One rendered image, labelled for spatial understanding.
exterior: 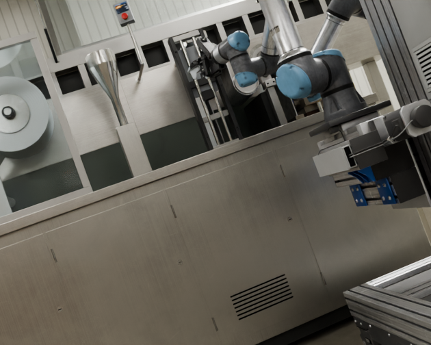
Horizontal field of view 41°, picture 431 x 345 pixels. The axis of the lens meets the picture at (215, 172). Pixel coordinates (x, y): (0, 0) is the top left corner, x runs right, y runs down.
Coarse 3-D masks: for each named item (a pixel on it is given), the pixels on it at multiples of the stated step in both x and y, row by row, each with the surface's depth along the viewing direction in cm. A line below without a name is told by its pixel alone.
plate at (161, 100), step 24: (312, 24) 316; (360, 24) 321; (336, 48) 317; (360, 48) 319; (168, 72) 298; (72, 96) 287; (96, 96) 289; (120, 96) 292; (144, 96) 294; (168, 96) 296; (72, 120) 286; (96, 120) 288; (144, 120) 293; (168, 120) 295; (96, 144) 287
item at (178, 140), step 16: (256, 96) 305; (240, 112) 303; (176, 128) 296; (192, 128) 297; (224, 128) 300; (240, 128) 302; (112, 144) 289; (144, 144) 292; (160, 144) 293; (176, 144) 295; (192, 144) 296; (96, 160) 286; (112, 160) 288; (160, 160) 292; (176, 160) 294; (96, 176) 286; (112, 176) 287; (128, 176) 288
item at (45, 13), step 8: (40, 0) 267; (40, 8) 270; (40, 16) 272; (48, 16) 274; (48, 24) 277; (160, 24) 303; (48, 40) 280; (56, 40) 284; (56, 48) 287; (80, 48) 293
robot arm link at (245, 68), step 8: (240, 56) 207; (248, 56) 209; (232, 64) 210; (240, 64) 207; (248, 64) 208; (256, 64) 210; (264, 64) 212; (240, 72) 208; (248, 72) 207; (256, 72) 210; (264, 72) 213; (240, 80) 208; (248, 80) 207; (256, 80) 210
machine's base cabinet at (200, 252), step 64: (128, 192) 229; (192, 192) 233; (256, 192) 238; (320, 192) 244; (0, 256) 217; (64, 256) 221; (128, 256) 226; (192, 256) 231; (256, 256) 235; (320, 256) 241; (384, 256) 246; (0, 320) 215; (64, 320) 219; (128, 320) 223; (192, 320) 228; (256, 320) 233; (320, 320) 242
